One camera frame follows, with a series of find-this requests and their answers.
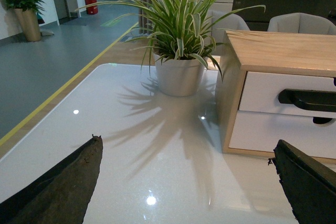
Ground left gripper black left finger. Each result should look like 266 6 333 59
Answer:
1 136 103 223

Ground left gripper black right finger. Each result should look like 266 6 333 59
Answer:
268 140 335 223

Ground white drawer black handle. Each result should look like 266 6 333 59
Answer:
238 71 336 118

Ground white lower drawer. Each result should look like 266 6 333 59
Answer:
229 111 335 159

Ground light wooden drawer cabinet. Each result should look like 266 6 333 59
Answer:
215 31 335 163

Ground grey armchair right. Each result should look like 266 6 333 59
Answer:
267 13 335 35

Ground grey armchair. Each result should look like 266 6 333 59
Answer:
207 10 250 42
267 13 335 35

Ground white plant pot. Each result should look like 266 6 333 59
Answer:
153 54 205 97

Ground tall gold floor planter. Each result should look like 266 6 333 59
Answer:
14 8 41 42

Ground grey armchair left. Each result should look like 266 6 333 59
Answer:
207 10 250 42

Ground red bin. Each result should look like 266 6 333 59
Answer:
85 0 98 15

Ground spider plant green striped leaves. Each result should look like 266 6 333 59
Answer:
75 0 266 81

